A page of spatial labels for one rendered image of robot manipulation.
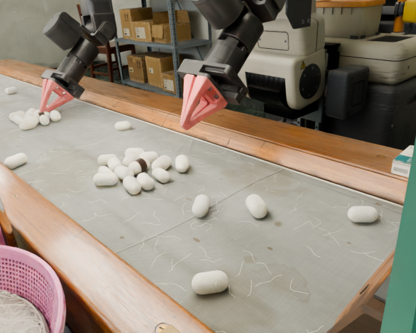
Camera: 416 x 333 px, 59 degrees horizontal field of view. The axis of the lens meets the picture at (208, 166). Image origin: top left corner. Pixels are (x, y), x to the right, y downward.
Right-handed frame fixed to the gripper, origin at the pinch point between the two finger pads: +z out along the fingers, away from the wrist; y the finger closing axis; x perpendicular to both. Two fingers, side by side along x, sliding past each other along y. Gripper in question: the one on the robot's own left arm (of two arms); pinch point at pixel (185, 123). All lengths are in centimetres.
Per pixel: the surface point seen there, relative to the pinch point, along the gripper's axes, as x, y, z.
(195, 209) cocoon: -1.8, 11.8, 10.9
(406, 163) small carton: 10.2, 27.8, -7.3
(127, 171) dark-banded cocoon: -2.0, -3.2, 10.7
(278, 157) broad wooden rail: 11.4, 10.1, -3.3
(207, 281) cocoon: -7.1, 21.9, 16.6
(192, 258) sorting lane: -4.1, 16.8, 15.8
